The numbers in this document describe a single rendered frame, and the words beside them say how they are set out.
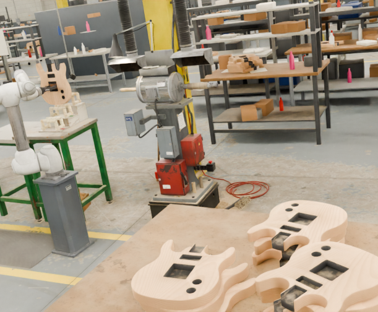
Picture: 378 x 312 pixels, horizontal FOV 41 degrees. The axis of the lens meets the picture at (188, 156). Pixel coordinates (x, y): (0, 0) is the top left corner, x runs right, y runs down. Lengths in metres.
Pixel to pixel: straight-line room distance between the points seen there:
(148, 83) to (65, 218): 1.36
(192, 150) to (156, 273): 2.50
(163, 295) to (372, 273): 0.73
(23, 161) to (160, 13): 2.11
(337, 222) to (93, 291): 1.09
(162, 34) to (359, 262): 3.92
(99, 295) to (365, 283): 1.09
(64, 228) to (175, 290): 2.66
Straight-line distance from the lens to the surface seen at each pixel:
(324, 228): 2.24
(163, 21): 5.38
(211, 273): 2.00
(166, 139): 4.41
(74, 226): 4.54
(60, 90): 5.09
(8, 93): 4.28
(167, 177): 4.53
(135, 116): 4.34
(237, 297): 2.05
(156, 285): 1.99
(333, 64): 8.95
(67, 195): 4.44
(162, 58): 4.54
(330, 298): 1.75
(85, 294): 2.30
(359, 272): 1.88
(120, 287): 2.28
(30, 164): 4.37
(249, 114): 6.55
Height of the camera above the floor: 2.10
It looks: 19 degrees down
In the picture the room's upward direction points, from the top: 9 degrees counter-clockwise
